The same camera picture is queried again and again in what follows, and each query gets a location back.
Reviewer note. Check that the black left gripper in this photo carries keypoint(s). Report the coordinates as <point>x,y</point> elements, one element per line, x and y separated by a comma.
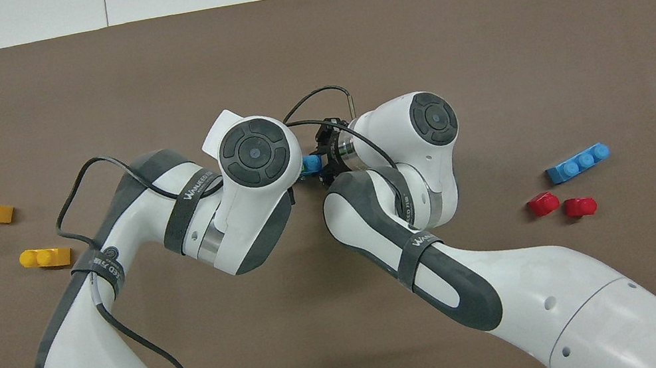
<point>291,195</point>

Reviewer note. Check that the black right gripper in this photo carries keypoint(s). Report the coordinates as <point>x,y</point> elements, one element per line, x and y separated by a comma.
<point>329,133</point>

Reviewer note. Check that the blue three-stud toy block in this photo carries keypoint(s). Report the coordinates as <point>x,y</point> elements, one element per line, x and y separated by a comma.
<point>312,164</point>
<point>578,165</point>

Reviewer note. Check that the green two-stud toy block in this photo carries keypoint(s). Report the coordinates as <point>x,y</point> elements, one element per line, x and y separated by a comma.
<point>301,166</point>

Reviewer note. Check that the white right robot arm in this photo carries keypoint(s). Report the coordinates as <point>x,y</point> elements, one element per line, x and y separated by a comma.
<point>580,315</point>

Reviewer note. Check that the red one-stud toy block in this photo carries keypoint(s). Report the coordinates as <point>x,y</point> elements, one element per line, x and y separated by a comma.
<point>580,207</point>
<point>544,204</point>

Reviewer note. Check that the brown table mat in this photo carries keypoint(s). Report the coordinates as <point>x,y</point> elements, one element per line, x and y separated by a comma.
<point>480,49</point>

